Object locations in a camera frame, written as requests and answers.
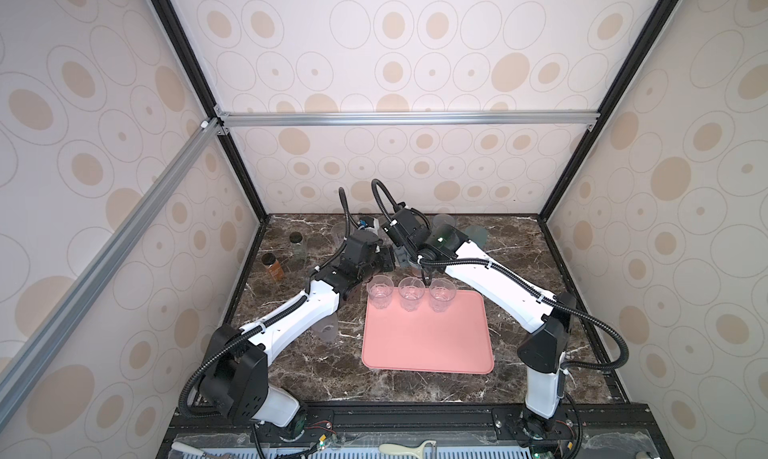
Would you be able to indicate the red sweet pepper spice jar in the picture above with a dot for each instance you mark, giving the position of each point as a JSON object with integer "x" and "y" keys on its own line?
{"x": 273, "y": 266}

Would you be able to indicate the chopped parsley spice jar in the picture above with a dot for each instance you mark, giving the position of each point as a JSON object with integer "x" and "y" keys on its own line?
{"x": 298, "y": 246}

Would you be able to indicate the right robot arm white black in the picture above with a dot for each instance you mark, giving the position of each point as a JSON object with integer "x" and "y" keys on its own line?
{"x": 547, "y": 321}

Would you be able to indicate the clear faceted glass one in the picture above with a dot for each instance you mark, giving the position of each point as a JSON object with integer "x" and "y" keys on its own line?
{"x": 411, "y": 291}

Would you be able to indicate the clear faceted glass five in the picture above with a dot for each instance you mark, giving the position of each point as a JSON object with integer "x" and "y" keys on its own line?
{"x": 380, "y": 291}

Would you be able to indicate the blue tall plastic tumbler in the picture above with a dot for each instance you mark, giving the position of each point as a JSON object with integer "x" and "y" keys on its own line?
{"x": 443, "y": 222}

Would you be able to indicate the teal tall plastic tumbler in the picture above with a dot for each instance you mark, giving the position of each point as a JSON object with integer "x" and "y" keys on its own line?
{"x": 477, "y": 234}

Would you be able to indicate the clear faceted glass three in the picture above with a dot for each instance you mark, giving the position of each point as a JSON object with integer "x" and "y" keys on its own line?
{"x": 442, "y": 294}

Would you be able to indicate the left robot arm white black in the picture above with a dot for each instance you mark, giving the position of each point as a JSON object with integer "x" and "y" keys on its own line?
{"x": 233, "y": 379}

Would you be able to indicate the aluminium frame rail back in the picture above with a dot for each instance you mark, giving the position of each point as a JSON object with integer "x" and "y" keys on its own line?
{"x": 405, "y": 118}

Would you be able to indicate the aluminium frame rail left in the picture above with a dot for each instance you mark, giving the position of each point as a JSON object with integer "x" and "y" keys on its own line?
{"x": 34, "y": 358}

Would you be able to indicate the aluminium frame rail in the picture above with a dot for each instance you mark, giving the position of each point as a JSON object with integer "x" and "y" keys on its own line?
{"x": 34, "y": 358}
{"x": 405, "y": 118}

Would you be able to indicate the cream plastic handle tool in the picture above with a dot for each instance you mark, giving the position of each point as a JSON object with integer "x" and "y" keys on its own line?
{"x": 417, "y": 452}

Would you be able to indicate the pink plastic tray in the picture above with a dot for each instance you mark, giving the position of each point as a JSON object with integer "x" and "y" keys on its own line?
{"x": 454, "y": 341}

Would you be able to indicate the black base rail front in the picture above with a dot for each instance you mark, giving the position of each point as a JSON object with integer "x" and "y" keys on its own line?
{"x": 355, "y": 430}

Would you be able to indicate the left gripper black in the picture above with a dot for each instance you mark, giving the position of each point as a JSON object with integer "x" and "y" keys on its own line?
{"x": 388, "y": 261}

